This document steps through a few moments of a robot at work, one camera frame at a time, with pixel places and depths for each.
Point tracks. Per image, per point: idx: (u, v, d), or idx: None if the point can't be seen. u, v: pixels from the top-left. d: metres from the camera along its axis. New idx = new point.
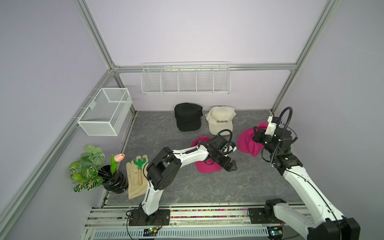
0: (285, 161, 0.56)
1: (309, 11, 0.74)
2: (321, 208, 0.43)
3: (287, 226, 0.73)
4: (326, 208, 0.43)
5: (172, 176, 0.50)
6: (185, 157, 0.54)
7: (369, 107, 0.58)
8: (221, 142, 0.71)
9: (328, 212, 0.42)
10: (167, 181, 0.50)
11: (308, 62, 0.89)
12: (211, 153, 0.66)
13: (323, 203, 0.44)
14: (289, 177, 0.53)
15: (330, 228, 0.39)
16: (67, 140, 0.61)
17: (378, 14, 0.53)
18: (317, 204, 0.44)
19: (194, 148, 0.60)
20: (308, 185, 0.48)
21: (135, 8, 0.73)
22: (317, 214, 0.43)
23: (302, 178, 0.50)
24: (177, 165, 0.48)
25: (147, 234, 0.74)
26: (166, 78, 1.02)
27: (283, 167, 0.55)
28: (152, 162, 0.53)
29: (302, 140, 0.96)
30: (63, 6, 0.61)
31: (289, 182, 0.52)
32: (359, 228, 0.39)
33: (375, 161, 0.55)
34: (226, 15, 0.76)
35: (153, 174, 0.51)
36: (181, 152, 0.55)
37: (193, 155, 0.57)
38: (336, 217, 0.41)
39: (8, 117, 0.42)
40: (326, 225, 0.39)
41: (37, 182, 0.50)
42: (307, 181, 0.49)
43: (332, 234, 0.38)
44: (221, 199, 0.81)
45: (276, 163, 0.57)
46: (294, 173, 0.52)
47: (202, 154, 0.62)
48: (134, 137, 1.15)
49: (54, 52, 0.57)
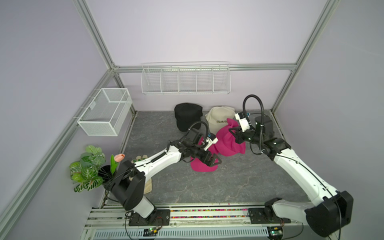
0: (274, 146, 0.55)
1: (309, 11, 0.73)
2: (316, 188, 0.43)
3: (288, 227, 0.73)
4: (321, 187, 0.43)
5: (139, 192, 0.45)
6: (150, 168, 0.47)
7: (368, 107, 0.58)
8: (194, 137, 0.65)
9: (324, 191, 0.43)
10: (135, 198, 0.44)
11: (308, 62, 0.89)
12: (185, 150, 0.60)
13: (318, 183, 0.44)
14: (281, 161, 0.53)
15: (329, 207, 0.39)
16: (67, 140, 0.61)
17: (379, 13, 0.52)
18: (312, 184, 0.44)
19: (163, 153, 0.54)
20: (298, 167, 0.49)
21: (135, 7, 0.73)
22: (314, 195, 0.44)
23: (294, 161, 0.50)
24: (140, 182, 0.42)
25: (147, 234, 0.74)
26: (166, 78, 1.02)
27: (273, 152, 0.55)
28: (113, 182, 0.46)
29: (302, 140, 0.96)
30: (62, 6, 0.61)
31: (281, 166, 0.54)
32: (353, 199, 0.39)
33: (375, 161, 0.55)
34: (227, 15, 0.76)
35: (118, 194, 0.44)
36: (145, 164, 0.48)
37: (161, 162, 0.51)
38: (331, 193, 0.42)
39: (7, 117, 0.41)
40: (326, 205, 0.40)
41: (37, 183, 0.50)
42: (299, 163, 0.49)
43: (332, 212, 0.39)
44: (221, 199, 0.81)
45: (266, 150, 0.56)
46: (285, 156, 0.52)
47: (173, 157, 0.56)
48: (134, 137, 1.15)
49: (54, 52, 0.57)
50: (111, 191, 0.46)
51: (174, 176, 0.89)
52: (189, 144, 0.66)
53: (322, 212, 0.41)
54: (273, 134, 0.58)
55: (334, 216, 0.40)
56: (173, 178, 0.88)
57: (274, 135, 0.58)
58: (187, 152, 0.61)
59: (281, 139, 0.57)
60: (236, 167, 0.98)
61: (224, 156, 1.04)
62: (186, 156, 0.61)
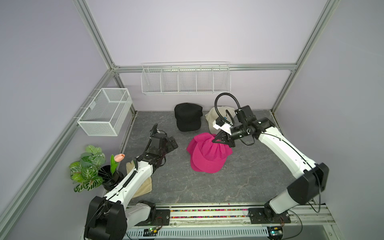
0: (259, 125, 0.55)
1: (309, 11, 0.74)
2: (298, 163, 0.46)
3: (288, 226, 0.73)
4: (302, 161, 0.46)
5: (122, 222, 0.42)
6: (125, 193, 0.44)
7: (368, 107, 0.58)
8: (158, 143, 0.63)
9: (304, 164, 0.45)
10: (119, 229, 0.41)
11: (308, 62, 0.90)
12: (156, 160, 0.59)
13: (299, 156, 0.47)
14: (266, 139, 0.54)
15: (309, 179, 0.42)
16: (67, 140, 0.61)
17: (378, 13, 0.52)
18: (294, 159, 0.47)
19: (134, 173, 0.51)
20: (282, 143, 0.50)
21: (135, 7, 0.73)
22: (295, 169, 0.46)
23: (277, 137, 0.52)
24: (120, 211, 0.40)
25: (147, 234, 0.74)
26: (166, 78, 1.02)
27: (258, 131, 0.55)
28: (86, 225, 0.40)
29: (302, 140, 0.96)
30: (62, 6, 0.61)
31: (265, 144, 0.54)
32: (328, 169, 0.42)
33: (374, 161, 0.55)
34: (227, 16, 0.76)
35: (98, 235, 0.40)
36: (117, 192, 0.44)
37: (135, 181, 0.49)
38: (310, 165, 0.45)
39: (7, 118, 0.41)
40: (306, 177, 0.42)
41: (37, 183, 0.50)
42: (282, 140, 0.51)
43: (311, 183, 0.42)
44: (221, 199, 0.81)
45: (251, 130, 0.56)
46: (269, 134, 0.53)
47: (146, 171, 0.54)
48: (134, 137, 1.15)
49: (54, 52, 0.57)
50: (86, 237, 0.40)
51: (174, 176, 0.89)
52: (156, 152, 0.64)
53: (302, 184, 0.44)
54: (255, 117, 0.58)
55: (312, 186, 0.43)
56: (173, 178, 0.88)
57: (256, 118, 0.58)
58: (158, 161, 0.60)
59: (265, 118, 0.58)
60: (236, 167, 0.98)
61: None
62: (158, 166, 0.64)
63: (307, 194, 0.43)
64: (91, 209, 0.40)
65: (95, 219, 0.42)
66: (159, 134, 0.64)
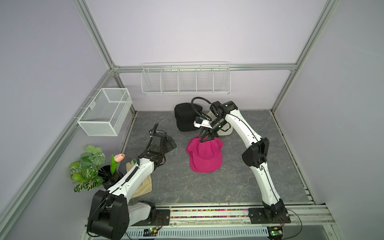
0: (225, 109, 0.68)
1: (310, 10, 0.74)
2: (249, 137, 0.62)
3: (288, 226, 0.73)
4: (252, 136, 0.62)
5: (125, 216, 0.43)
6: (127, 188, 0.45)
7: (368, 107, 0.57)
8: (160, 141, 0.65)
9: (252, 138, 0.61)
10: (122, 223, 0.42)
11: (308, 62, 0.90)
12: (157, 158, 0.61)
13: (250, 133, 0.63)
14: (230, 120, 0.68)
15: (254, 148, 0.59)
16: (66, 140, 0.61)
17: (378, 13, 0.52)
18: (246, 135, 0.62)
19: (136, 169, 0.52)
20: (239, 122, 0.65)
21: (135, 7, 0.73)
22: (246, 141, 0.63)
23: (237, 118, 0.66)
24: (123, 204, 0.40)
25: (147, 234, 0.74)
26: (166, 78, 1.02)
27: (225, 113, 0.68)
28: (90, 218, 0.41)
29: (302, 140, 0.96)
30: (62, 6, 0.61)
31: (230, 123, 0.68)
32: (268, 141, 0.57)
33: (374, 161, 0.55)
34: (227, 15, 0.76)
35: (101, 228, 0.40)
36: (120, 185, 0.45)
37: (137, 177, 0.50)
38: (257, 139, 0.61)
39: (6, 118, 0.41)
40: (252, 147, 0.59)
41: (37, 183, 0.50)
42: (240, 120, 0.66)
43: (255, 151, 0.59)
44: (221, 199, 0.81)
45: (219, 113, 0.69)
46: (232, 115, 0.66)
47: (148, 167, 0.55)
48: (134, 137, 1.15)
49: (54, 52, 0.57)
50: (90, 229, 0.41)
51: (174, 177, 0.89)
52: (158, 149, 0.65)
53: (250, 152, 0.61)
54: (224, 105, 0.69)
55: (255, 154, 0.60)
56: (173, 178, 0.88)
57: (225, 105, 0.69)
58: (159, 159, 0.61)
59: (231, 102, 0.70)
60: (236, 167, 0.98)
61: (224, 156, 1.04)
62: (158, 164, 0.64)
63: (253, 159, 0.62)
64: (94, 203, 0.41)
65: (99, 212, 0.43)
66: (159, 133, 0.65)
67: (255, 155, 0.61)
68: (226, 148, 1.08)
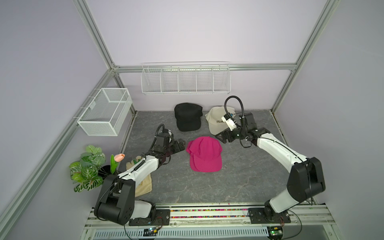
0: (255, 133, 0.63)
1: (309, 10, 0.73)
2: (289, 157, 0.50)
3: (288, 226, 0.73)
4: (293, 155, 0.50)
5: (132, 201, 0.45)
6: (137, 175, 0.49)
7: (368, 107, 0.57)
8: (163, 142, 0.68)
9: (295, 157, 0.49)
10: (128, 208, 0.44)
11: (308, 62, 0.90)
12: (161, 157, 0.65)
13: (291, 153, 0.51)
14: (262, 142, 0.60)
15: (299, 170, 0.45)
16: (67, 140, 0.61)
17: (378, 13, 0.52)
18: (286, 155, 0.51)
19: (143, 161, 0.56)
20: (277, 145, 0.55)
21: (135, 7, 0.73)
22: (288, 163, 0.50)
23: (272, 140, 0.58)
24: (132, 186, 0.43)
25: (147, 234, 0.74)
26: (166, 78, 1.02)
27: (255, 138, 0.62)
28: (98, 200, 0.43)
29: (302, 140, 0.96)
30: (62, 6, 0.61)
31: (262, 148, 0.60)
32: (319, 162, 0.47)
33: (374, 161, 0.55)
34: (226, 15, 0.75)
35: (108, 211, 0.42)
36: (129, 172, 0.49)
37: (144, 168, 0.53)
38: (301, 159, 0.48)
39: (6, 118, 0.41)
40: (297, 168, 0.45)
41: (37, 182, 0.50)
42: (275, 141, 0.57)
43: (302, 173, 0.45)
44: (221, 199, 0.81)
45: (249, 137, 0.64)
46: (264, 138, 0.60)
47: (154, 162, 0.60)
48: (134, 137, 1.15)
49: (54, 51, 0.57)
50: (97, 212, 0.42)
51: (174, 176, 0.89)
52: (161, 149, 0.69)
53: (294, 175, 0.46)
54: (256, 124, 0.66)
55: (304, 178, 0.45)
56: (173, 178, 0.88)
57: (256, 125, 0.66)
58: (163, 157, 0.66)
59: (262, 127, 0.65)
60: (236, 167, 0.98)
61: (224, 156, 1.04)
62: (163, 162, 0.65)
63: (302, 186, 0.45)
64: (105, 185, 0.43)
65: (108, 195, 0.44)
66: (162, 134, 0.68)
67: (305, 181, 0.45)
68: (226, 148, 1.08)
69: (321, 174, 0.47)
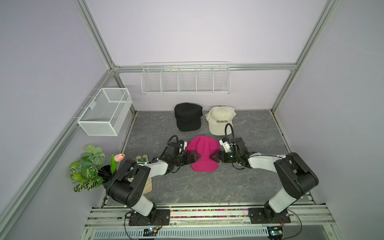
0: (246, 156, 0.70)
1: (309, 11, 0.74)
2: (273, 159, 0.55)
3: (288, 226, 0.73)
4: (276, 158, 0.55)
5: (143, 186, 0.48)
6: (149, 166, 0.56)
7: (368, 107, 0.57)
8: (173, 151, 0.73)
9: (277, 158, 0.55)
10: (137, 192, 0.46)
11: (308, 62, 0.90)
12: (170, 165, 0.70)
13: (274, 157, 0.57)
14: (251, 160, 0.68)
15: (281, 163, 0.50)
16: (67, 140, 0.61)
17: (378, 14, 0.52)
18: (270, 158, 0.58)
19: (156, 160, 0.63)
20: (263, 155, 0.63)
21: (135, 7, 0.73)
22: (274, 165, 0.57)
23: (257, 155, 0.66)
24: (147, 172, 0.48)
25: (147, 234, 0.74)
26: (166, 78, 1.02)
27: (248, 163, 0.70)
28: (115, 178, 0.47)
29: (302, 140, 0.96)
30: (62, 7, 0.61)
31: (256, 167, 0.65)
32: (294, 157, 0.52)
33: (375, 161, 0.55)
34: (226, 15, 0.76)
35: (120, 190, 0.45)
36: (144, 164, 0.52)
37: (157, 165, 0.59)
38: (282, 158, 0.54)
39: (6, 118, 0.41)
40: (278, 162, 0.51)
41: (37, 182, 0.50)
42: (259, 154, 0.66)
43: (284, 165, 0.50)
44: (221, 199, 0.81)
45: (242, 162, 0.71)
46: (253, 156, 0.67)
47: (164, 165, 0.65)
48: (134, 137, 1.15)
49: (54, 51, 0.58)
50: (110, 188, 0.45)
51: (174, 177, 0.89)
52: (171, 158, 0.74)
53: (279, 171, 0.51)
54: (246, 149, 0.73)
55: (286, 170, 0.49)
56: (173, 178, 0.88)
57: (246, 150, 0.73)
58: (171, 166, 0.70)
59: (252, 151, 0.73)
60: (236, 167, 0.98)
61: None
62: (171, 170, 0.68)
63: (290, 178, 0.48)
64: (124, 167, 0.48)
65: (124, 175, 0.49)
66: (173, 143, 0.75)
67: (289, 173, 0.49)
68: None
69: (303, 166, 0.50)
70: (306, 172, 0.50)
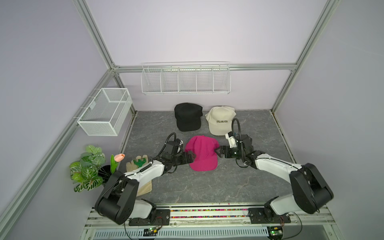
0: (252, 156, 0.66)
1: (309, 11, 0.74)
2: (286, 169, 0.51)
3: (288, 226, 0.73)
4: (289, 166, 0.52)
5: (132, 201, 0.45)
6: (140, 176, 0.49)
7: (368, 107, 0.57)
8: (172, 149, 0.70)
9: (291, 168, 0.50)
10: (127, 209, 0.43)
11: (308, 62, 0.90)
12: (167, 164, 0.65)
13: (287, 165, 0.53)
14: (259, 162, 0.63)
15: (297, 177, 0.46)
16: (67, 140, 0.61)
17: (378, 14, 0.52)
18: (283, 167, 0.53)
19: (149, 164, 0.58)
20: (273, 160, 0.59)
21: (135, 7, 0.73)
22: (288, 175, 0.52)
23: (267, 157, 0.62)
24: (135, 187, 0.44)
25: (147, 234, 0.74)
26: (166, 78, 1.02)
27: (253, 162, 0.66)
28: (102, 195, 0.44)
29: (302, 140, 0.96)
30: (62, 7, 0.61)
31: (263, 168, 0.63)
32: (311, 169, 0.48)
33: (375, 161, 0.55)
34: (226, 15, 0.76)
35: (108, 208, 0.42)
36: (134, 173, 0.50)
37: (149, 171, 0.54)
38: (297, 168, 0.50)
39: (7, 117, 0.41)
40: (294, 175, 0.46)
41: (37, 182, 0.50)
42: (270, 158, 0.60)
43: (301, 179, 0.46)
44: (221, 199, 0.81)
45: (247, 162, 0.68)
46: (260, 157, 0.63)
47: (158, 168, 0.60)
48: (134, 137, 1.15)
49: (54, 51, 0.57)
50: (98, 206, 0.43)
51: (174, 177, 0.89)
52: (169, 157, 0.70)
53: (294, 185, 0.47)
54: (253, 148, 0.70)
55: (305, 185, 0.45)
56: (173, 178, 0.88)
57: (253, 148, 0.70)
58: (169, 165, 0.66)
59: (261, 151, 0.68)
60: (236, 167, 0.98)
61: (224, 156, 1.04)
62: (168, 170, 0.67)
63: (307, 194, 0.44)
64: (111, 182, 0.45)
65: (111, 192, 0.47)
66: (172, 141, 0.71)
67: (307, 188, 0.45)
68: None
69: (320, 180, 0.47)
70: (322, 187, 0.46)
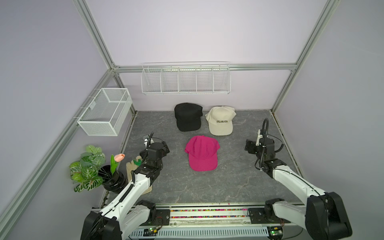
0: (271, 164, 0.63)
1: (310, 10, 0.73)
2: (305, 190, 0.48)
3: (288, 226, 0.73)
4: (309, 188, 0.48)
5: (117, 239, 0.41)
6: (121, 208, 0.44)
7: (368, 107, 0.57)
8: (155, 155, 0.62)
9: (311, 191, 0.47)
10: None
11: (308, 62, 0.90)
12: (153, 172, 0.59)
13: (308, 185, 0.49)
14: (277, 173, 0.60)
15: (316, 202, 0.42)
16: (67, 140, 0.61)
17: (378, 13, 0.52)
18: (302, 187, 0.49)
19: (130, 187, 0.51)
20: (293, 177, 0.54)
21: (135, 7, 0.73)
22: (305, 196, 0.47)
23: (287, 172, 0.57)
24: (115, 227, 0.39)
25: (147, 234, 0.74)
26: (166, 78, 1.02)
27: (271, 169, 0.62)
28: None
29: (302, 140, 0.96)
30: (62, 7, 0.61)
31: (279, 179, 0.59)
32: (340, 200, 0.43)
33: (375, 161, 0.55)
34: (226, 15, 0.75)
35: None
36: (113, 207, 0.44)
37: (131, 196, 0.48)
38: (318, 193, 0.46)
39: (7, 118, 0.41)
40: (312, 200, 0.43)
41: (37, 182, 0.50)
42: (291, 173, 0.56)
43: (318, 206, 0.42)
44: (221, 199, 0.81)
45: (264, 168, 0.65)
46: (279, 169, 0.59)
47: (142, 186, 0.53)
48: (134, 137, 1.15)
49: (54, 51, 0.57)
50: None
51: (174, 177, 0.89)
52: (153, 164, 0.63)
53: (310, 208, 0.44)
54: (275, 155, 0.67)
55: (322, 212, 0.42)
56: (173, 178, 0.88)
57: (275, 155, 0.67)
58: (155, 172, 0.60)
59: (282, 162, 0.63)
60: (236, 167, 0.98)
61: (224, 156, 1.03)
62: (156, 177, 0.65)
63: (320, 222, 0.41)
64: (86, 226, 0.39)
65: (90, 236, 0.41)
66: (155, 146, 0.62)
67: (324, 216, 0.42)
68: (226, 148, 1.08)
69: (343, 213, 0.42)
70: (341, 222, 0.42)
